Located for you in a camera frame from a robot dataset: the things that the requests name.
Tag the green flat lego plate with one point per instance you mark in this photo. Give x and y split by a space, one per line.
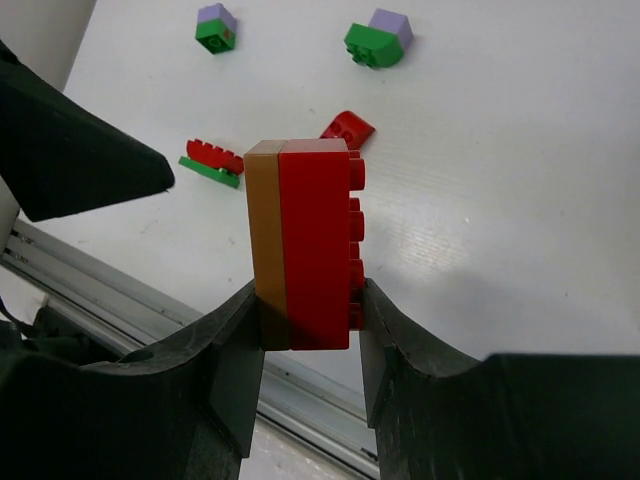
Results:
219 175

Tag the green square lego brick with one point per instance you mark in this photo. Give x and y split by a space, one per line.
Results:
215 36

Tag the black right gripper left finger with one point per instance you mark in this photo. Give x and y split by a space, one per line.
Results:
181 408

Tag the tan long lego brick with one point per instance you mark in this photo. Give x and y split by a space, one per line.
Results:
264 213

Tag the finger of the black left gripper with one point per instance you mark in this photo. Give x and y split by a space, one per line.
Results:
58 159

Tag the red scalloped lego brick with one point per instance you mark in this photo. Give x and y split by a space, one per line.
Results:
214 156

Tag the green curved lego brick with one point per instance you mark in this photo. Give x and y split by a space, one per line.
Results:
372 47

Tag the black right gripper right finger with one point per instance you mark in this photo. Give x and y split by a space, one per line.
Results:
437 413

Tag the red curved lego brick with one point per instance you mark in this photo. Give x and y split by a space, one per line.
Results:
350 127

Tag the aluminium front rail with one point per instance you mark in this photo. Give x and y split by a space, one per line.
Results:
127 314

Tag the red long lego brick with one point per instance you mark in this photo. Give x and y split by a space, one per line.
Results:
321 225

